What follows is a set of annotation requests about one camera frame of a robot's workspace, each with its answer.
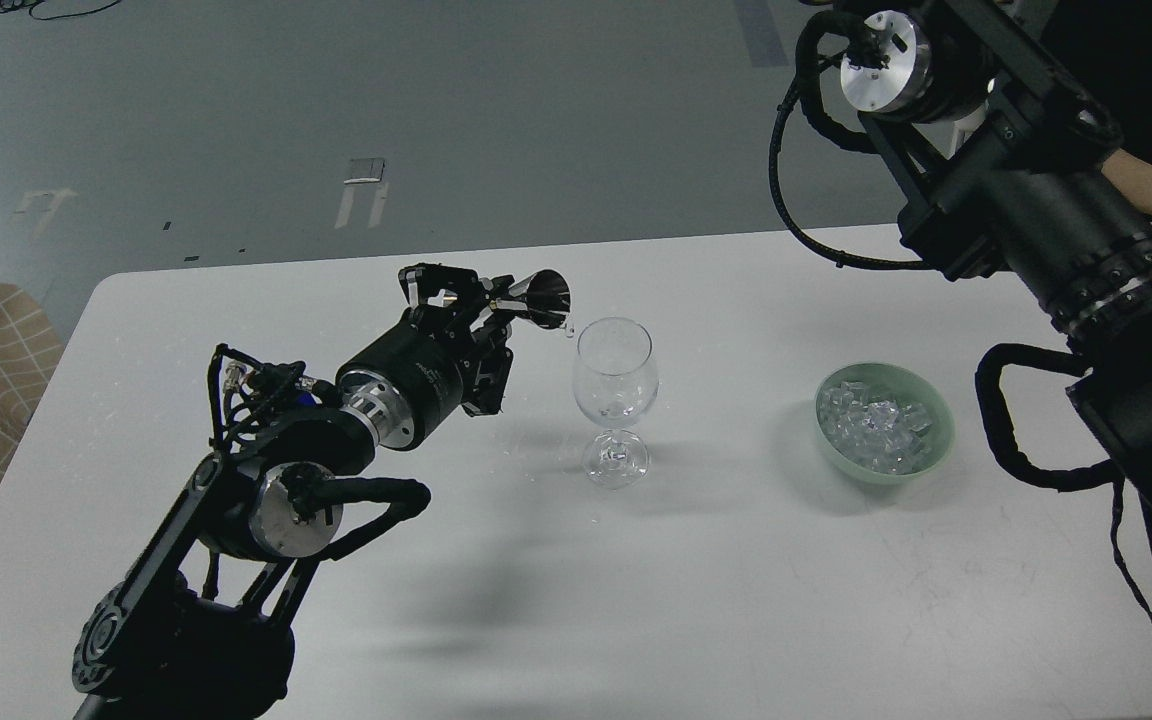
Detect green bowl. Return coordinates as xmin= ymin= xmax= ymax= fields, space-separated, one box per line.
xmin=812 ymin=363 xmax=956 ymax=487

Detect clear ice cubes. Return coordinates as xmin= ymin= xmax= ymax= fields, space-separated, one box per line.
xmin=814 ymin=381 xmax=935 ymax=477

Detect clear wine glass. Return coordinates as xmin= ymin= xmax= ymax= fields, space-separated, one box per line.
xmin=573 ymin=316 xmax=660 ymax=488

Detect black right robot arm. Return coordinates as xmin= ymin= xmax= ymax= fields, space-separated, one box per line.
xmin=768 ymin=1 xmax=1152 ymax=558

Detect steel cocktail jigger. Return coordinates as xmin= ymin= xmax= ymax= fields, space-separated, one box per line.
xmin=488 ymin=270 xmax=573 ymax=331

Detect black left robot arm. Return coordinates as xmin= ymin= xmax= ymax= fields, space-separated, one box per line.
xmin=71 ymin=263 xmax=571 ymax=719

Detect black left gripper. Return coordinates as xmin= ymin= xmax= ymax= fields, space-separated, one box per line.
xmin=335 ymin=263 xmax=516 ymax=450

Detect black floor cable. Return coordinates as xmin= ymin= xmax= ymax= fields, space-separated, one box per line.
xmin=0 ymin=0 xmax=126 ymax=41

